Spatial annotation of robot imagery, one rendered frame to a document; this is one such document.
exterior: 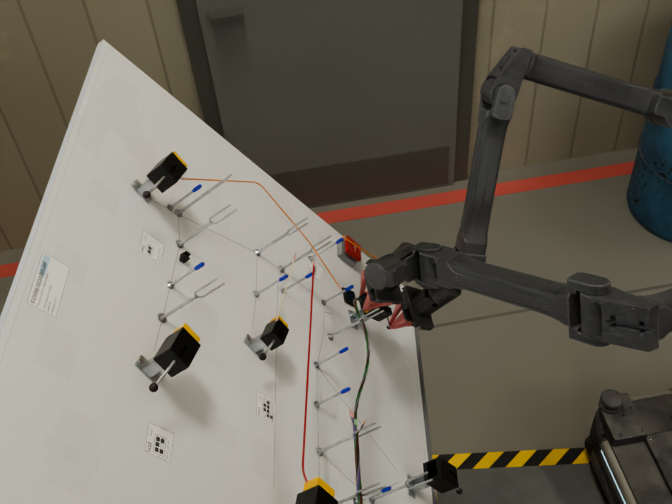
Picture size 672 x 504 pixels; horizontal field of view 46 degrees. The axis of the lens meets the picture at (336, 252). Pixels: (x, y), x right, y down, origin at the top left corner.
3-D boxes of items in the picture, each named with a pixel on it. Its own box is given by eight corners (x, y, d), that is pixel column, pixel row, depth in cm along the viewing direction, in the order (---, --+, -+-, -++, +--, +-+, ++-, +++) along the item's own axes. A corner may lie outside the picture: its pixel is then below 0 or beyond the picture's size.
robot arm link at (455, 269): (620, 338, 131) (619, 277, 128) (599, 351, 128) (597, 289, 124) (437, 281, 164) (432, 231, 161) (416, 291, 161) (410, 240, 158)
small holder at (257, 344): (233, 361, 142) (262, 344, 138) (248, 330, 149) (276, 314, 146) (250, 378, 143) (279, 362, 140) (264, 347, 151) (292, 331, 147)
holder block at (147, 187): (113, 203, 136) (147, 177, 132) (139, 175, 145) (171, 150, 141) (131, 223, 138) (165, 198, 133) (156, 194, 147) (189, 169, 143)
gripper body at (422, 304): (409, 327, 178) (432, 312, 174) (399, 288, 184) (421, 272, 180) (429, 332, 182) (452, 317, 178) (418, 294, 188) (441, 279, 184)
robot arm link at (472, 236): (522, 87, 160) (505, 82, 171) (494, 83, 159) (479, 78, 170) (484, 286, 172) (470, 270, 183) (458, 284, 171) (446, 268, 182)
